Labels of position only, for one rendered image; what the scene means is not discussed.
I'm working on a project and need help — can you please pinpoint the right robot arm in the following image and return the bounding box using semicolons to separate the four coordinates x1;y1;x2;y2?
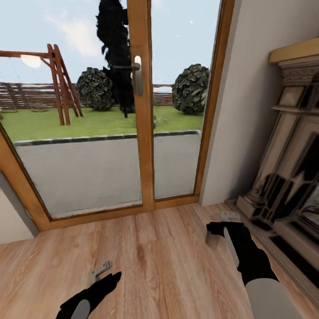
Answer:
206;211;303;319

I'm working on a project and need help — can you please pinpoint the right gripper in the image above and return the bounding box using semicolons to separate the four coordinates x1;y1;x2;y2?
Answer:
206;222;226;236

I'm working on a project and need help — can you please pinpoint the pillar candle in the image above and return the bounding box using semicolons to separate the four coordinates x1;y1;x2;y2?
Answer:
205;230;220;249

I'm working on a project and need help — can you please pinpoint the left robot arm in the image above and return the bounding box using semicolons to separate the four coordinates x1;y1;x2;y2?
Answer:
56;260;122;319

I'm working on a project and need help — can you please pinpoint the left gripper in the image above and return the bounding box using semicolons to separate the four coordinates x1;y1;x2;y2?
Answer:
89;272;122;305

